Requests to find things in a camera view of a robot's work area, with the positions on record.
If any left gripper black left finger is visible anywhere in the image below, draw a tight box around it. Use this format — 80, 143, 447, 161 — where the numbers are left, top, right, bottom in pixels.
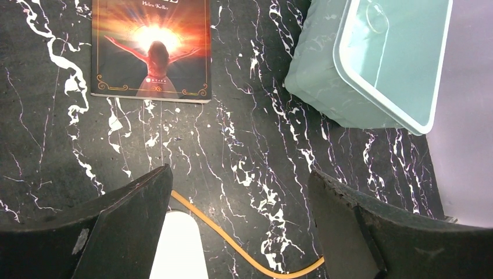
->
1, 165, 173, 278

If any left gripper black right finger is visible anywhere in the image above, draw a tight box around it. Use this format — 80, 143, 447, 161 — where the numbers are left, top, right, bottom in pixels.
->
308, 169, 492, 278

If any white plastic bin lid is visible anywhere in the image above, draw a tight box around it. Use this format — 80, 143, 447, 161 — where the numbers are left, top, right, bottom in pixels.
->
149, 210, 209, 279

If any tan rubber tube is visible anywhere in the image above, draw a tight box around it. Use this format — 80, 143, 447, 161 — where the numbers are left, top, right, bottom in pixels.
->
171, 190, 325, 278

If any teal plastic bin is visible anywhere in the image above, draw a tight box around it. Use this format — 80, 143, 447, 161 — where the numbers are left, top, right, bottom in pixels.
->
284, 0, 453, 135

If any Three Days To See book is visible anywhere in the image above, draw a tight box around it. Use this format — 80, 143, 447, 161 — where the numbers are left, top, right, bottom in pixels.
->
91, 1, 212, 103

